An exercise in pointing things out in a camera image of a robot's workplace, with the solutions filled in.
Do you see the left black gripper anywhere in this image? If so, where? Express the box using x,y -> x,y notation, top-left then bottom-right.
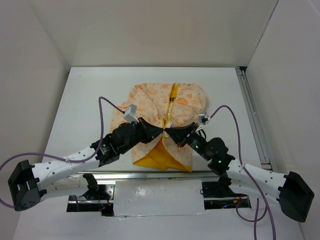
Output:
119,117 -> 164,155

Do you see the white foil-taped panel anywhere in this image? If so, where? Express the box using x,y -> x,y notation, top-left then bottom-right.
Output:
113,179 -> 205,217

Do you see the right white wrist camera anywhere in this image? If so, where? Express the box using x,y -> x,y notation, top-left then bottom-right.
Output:
196,112 -> 211,132

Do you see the cream orange-print jacket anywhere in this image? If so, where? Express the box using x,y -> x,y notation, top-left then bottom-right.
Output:
119,83 -> 209,172

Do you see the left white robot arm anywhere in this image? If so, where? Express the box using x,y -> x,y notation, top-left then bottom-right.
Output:
8,117 -> 163,212

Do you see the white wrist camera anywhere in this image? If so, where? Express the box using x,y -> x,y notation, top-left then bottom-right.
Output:
123,104 -> 139,123
196,112 -> 211,132

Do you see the aluminium front rail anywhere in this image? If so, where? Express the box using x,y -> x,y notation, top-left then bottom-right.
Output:
73,171 -> 219,184

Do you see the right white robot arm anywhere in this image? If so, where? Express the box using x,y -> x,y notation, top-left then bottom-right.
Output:
164,122 -> 315,223

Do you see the aluminium side rail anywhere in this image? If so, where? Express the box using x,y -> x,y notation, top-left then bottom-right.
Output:
235,66 -> 278,172

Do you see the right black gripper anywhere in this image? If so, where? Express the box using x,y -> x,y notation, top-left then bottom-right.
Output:
165,121 -> 212,161

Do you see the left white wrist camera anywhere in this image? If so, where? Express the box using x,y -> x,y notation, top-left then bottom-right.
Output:
123,104 -> 139,123

